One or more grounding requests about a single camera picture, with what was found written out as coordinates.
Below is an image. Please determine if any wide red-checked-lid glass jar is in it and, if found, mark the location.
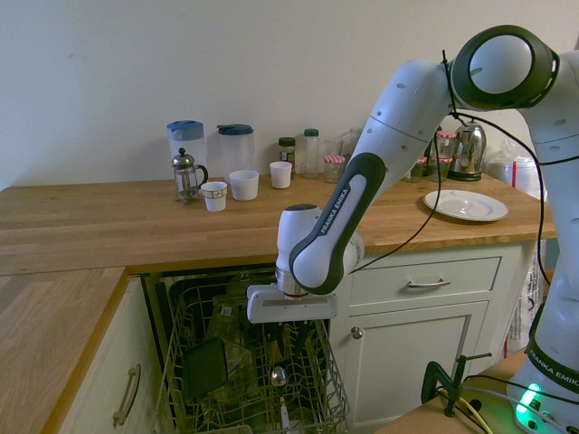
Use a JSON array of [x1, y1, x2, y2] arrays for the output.
[[322, 154, 347, 184]]

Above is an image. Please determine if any glass French press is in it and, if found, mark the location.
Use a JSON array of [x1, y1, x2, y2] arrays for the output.
[[170, 147, 210, 206]]

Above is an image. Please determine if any small white ceramic cup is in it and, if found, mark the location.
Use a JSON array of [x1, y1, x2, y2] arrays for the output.
[[269, 161, 294, 190]]

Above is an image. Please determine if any yellow cable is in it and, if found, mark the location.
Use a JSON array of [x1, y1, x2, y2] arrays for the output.
[[455, 396, 486, 429]]

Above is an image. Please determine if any grey cable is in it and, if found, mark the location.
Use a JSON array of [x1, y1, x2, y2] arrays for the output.
[[460, 383, 579, 433]]

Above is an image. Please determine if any white-handled metal spoon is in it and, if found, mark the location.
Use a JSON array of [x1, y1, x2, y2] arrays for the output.
[[270, 365, 292, 431]]

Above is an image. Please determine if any teal-lidded clear pitcher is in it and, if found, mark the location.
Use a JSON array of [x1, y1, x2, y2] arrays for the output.
[[215, 123, 256, 182]]

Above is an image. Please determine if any green-capped clear bottle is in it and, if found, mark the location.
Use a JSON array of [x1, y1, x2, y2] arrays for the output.
[[302, 127, 321, 180]]

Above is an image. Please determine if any white dinner plate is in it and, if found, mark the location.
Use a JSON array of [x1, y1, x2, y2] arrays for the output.
[[422, 188, 511, 223]]

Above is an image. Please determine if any silver drawer handle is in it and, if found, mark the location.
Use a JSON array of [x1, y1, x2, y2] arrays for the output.
[[404, 278, 452, 289]]

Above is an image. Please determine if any open dishwasher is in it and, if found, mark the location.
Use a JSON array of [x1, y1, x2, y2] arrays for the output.
[[138, 260, 352, 434]]

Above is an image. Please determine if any blue-lidded water filter jug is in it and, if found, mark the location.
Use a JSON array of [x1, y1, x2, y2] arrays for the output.
[[166, 119, 208, 183]]

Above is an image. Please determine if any dark-lidded spice jar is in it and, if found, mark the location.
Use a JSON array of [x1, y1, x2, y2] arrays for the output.
[[277, 137, 298, 176]]

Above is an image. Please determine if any short red-checked-lid glass jar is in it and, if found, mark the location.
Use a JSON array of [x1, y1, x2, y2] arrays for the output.
[[403, 156, 429, 184], [427, 156, 454, 184]]

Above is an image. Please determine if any black square container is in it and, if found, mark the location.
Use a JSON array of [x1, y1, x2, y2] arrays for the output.
[[181, 336, 230, 400]]

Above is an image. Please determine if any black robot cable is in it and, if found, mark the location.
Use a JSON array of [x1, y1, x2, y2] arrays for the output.
[[350, 49, 554, 287]]

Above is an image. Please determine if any wire dishwasher rack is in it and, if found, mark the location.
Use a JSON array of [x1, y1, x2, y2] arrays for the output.
[[156, 273, 352, 434]]

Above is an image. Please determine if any black screw clamp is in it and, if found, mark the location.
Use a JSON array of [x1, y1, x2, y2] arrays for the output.
[[420, 352, 494, 419]]

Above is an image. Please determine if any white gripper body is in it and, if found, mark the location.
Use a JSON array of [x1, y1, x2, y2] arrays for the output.
[[245, 284, 339, 325]]

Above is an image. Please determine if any small patterned white cup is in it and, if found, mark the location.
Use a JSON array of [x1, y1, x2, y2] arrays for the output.
[[200, 181, 229, 213]]

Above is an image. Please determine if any clear empty glass jar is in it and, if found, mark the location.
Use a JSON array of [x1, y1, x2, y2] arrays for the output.
[[339, 127, 364, 158]]

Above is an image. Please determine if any brass cabinet handle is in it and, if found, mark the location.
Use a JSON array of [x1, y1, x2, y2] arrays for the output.
[[111, 363, 143, 429]]

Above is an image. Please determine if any labelled clear glass container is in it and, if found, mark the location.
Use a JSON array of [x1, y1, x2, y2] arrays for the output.
[[205, 300, 248, 345]]

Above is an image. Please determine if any tall red-checked-lid glass jar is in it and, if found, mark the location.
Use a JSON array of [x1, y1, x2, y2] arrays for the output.
[[434, 130, 458, 159]]

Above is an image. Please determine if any white drawer front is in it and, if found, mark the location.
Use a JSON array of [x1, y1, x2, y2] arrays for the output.
[[350, 255, 504, 307]]

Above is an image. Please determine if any white cabinet door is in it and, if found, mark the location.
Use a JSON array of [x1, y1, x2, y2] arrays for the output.
[[332, 299, 492, 431]]

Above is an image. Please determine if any stainless steel kettle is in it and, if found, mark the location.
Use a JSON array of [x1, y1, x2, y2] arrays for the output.
[[447, 118, 489, 184]]

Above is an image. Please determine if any wide white ceramic cup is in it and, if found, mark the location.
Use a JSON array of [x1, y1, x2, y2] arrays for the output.
[[228, 169, 261, 203]]

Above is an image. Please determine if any printed clear plastic bag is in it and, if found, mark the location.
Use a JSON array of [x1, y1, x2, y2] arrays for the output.
[[505, 239, 552, 361]]

